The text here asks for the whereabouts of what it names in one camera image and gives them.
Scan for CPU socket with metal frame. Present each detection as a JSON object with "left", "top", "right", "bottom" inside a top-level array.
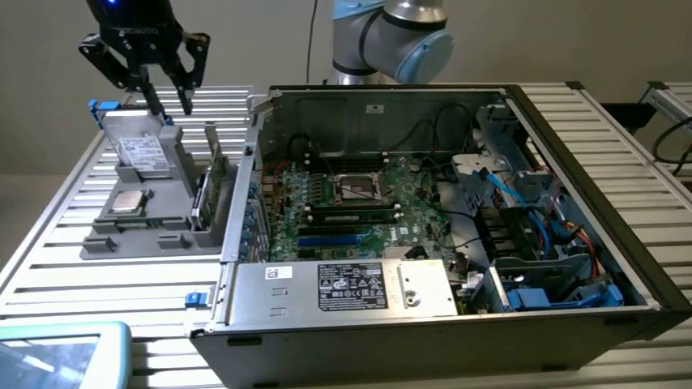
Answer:
[{"left": 330, "top": 172, "right": 392, "bottom": 203}]

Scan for blue expansion slot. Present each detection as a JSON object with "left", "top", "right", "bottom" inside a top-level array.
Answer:
[{"left": 295, "top": 233, "right": 363, "bottom": 247}]

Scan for grey plastic parts rack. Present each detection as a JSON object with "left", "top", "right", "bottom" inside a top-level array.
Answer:
[{"left": 78, "top": 123, "right": 239, "bottom": 261}]

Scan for installed black RAM stick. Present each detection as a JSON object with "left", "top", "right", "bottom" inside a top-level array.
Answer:
[{"left": 306, "top": 206, "right": 402, "bottom": 226}]

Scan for aluminium frame profile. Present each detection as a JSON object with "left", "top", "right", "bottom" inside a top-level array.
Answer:
[{"left": 638, "top": 80, "right": 692, "bottom": 135}]

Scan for blue plastic drive bracket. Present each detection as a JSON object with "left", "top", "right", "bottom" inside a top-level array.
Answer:
[{"left": 500, "top": 282, "right": 624, "bottom": 313}]

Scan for black case fan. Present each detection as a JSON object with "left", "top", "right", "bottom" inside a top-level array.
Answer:
[{"left": 474, "top": 205, "right": 546, "bottom": 263}]

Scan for open black PC case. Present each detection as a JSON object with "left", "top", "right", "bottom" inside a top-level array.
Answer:
[{"left": 182, "top": 83, "right": 692, "bottom": 389}]

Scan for blue disk caddy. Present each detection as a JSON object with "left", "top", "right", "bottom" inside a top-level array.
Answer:
[{"left": 86, "top": 99, "right": 119, "bottom": 133}]

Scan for teach pendant with screen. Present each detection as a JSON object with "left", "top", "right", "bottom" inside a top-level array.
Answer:
[{"left": 0, "top": 321, "right": 134, "bottom": 389}]

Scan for blue case latch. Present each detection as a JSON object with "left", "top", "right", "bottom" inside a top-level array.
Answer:
[{"left": 183, "top": 288, "right": 211, "bottom": 311}]

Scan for black empty RAM slots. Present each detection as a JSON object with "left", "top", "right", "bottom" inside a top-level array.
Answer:
[{"left": 303, "top": 153, "right": 388, "bottom": 173}]

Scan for light blue SATA wire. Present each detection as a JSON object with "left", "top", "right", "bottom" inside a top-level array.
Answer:
[{"left": 468, "top": 168, "right": 558, "bottom": 260}]

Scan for thick black looped cable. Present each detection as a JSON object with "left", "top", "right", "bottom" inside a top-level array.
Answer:
[{"left": 652, "top": 116, "right": 692, "bottom": 176}]

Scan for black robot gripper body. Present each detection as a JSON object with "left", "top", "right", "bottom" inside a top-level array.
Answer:
[{"left": 84, "top": 0, "right": 186, "bottom": 78}]

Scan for silver power supply unit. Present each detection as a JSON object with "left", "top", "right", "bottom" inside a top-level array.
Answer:
[{"left": 224, "top": 259, "right": 460, "bottom": 327}]

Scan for green graphics card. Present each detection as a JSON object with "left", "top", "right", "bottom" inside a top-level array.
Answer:
[{"left": 188, "top": 124, "right": 232, "bottom": 233}]

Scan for grey metal disk bay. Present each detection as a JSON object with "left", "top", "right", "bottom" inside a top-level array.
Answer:
[{"left": 451, "top": 103, "right": 563, "bottom": 207}]

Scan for green motherboard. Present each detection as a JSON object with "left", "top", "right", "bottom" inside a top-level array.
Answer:
[{"left": 258, "top": 156, "right": 472, "bottom": 264}]

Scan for silver hard disk with label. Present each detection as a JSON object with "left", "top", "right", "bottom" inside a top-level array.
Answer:
[{"left": 100, "top": 112, "right": 170, "bottom": 176}]

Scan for silver CPU chip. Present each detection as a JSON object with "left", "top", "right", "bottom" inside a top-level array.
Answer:
[{"left": 110, "top": 189, "right": 146, "bottom": 214}]

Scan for thin black cable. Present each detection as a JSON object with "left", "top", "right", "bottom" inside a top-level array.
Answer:
[{"left": 306, "top": 0, "right": 330, "bottom": 84}]

